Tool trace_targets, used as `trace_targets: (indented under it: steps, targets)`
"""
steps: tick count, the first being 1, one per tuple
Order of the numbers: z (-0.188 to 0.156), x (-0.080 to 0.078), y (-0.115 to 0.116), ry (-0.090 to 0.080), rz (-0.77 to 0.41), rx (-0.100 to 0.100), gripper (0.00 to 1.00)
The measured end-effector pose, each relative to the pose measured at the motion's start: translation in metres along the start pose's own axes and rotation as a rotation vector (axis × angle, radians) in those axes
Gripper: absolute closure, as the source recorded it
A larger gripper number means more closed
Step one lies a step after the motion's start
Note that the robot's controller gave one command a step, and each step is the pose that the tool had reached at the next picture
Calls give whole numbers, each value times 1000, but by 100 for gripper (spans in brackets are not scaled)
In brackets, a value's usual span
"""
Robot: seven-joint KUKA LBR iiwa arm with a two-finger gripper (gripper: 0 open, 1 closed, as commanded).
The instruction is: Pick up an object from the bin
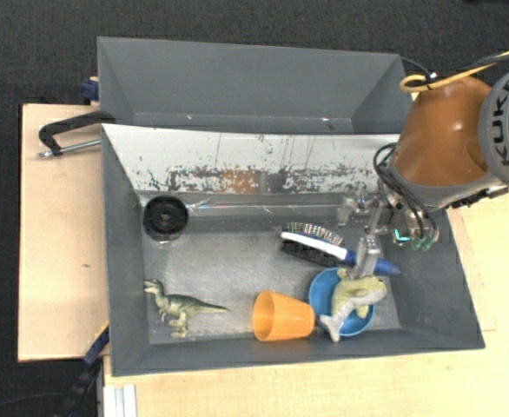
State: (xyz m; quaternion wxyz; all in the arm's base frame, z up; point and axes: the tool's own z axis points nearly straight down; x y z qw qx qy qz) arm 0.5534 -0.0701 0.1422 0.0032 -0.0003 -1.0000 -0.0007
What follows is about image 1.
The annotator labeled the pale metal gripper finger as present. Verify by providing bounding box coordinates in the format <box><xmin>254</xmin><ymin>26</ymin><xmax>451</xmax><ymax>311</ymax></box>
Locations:
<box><xmin>354</xmin><ymin>237</ymin><xmax>369</xmax><ymax>278</ymax></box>
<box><xmin>364</xmin><ymin>238</ymin><xmax>382</xmax><ymax>280</ymax></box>

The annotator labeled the pale yellow toy shark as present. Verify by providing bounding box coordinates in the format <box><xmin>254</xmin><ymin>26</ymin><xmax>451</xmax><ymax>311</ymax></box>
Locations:
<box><xmin>319</xmin><ymin>268</ymin><xmax>388</xmax><ymax>344</ymax></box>

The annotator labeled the blue and white brush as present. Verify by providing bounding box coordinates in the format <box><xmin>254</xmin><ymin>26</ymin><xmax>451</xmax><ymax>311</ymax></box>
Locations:
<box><xmin>279</xmin><ymin>221</ymin><xmax>402</xmax><ymax>278</ymax></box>

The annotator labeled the blue plastic bowl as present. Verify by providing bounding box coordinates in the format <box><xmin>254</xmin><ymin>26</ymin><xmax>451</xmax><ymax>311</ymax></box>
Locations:
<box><xmin>307</xmin><ymin>267</ymin><xmax>375</xmax><ymax>338</ymax></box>

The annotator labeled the orange plastic cup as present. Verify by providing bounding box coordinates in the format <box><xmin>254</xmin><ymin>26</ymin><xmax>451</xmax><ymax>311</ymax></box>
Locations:
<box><xmin>251</xmin><ymin>289</ymin><xmax>317</xmax><ymax>343</ymax></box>

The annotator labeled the green toy dinosaur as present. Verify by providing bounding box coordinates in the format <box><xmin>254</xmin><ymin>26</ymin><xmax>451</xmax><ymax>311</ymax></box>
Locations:
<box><xmin>143</xmin><ymin>278</ymin><xmax>231</xmax><ymax>339</ymax></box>

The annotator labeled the black round ribbed disc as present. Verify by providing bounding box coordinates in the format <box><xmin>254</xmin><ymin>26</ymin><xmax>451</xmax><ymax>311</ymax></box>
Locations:
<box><xmin>142</xmin><ymin>194</ymin><xmax>190</xmax><ymax>242</ymax></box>

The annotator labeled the grey metal bin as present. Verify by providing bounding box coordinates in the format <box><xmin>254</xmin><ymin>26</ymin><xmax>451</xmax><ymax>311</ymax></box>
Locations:
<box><xmin>96</xmin><ymin>36</ymin><xmax>486</xmax><ymax>377</ymax></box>

